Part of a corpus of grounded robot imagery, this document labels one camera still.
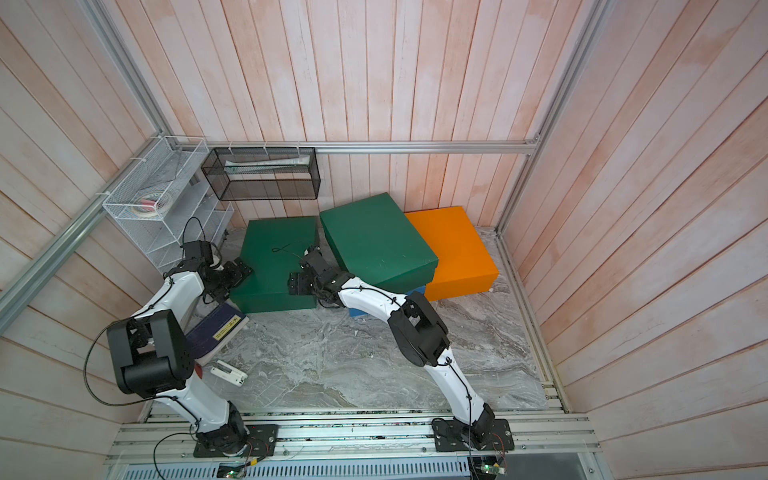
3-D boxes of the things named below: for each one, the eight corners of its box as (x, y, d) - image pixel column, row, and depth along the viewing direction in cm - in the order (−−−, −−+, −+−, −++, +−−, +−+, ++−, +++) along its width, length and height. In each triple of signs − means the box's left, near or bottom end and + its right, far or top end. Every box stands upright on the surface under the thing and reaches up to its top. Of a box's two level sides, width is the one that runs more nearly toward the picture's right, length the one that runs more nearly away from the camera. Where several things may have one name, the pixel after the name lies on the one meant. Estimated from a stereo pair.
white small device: (212, 374, 86) (207, 371, 84) (221, 362, 88) (217, 359, 86) (240, 388, 84) (235, 384, 81) (248, 375, 86) (244, 371, 83)
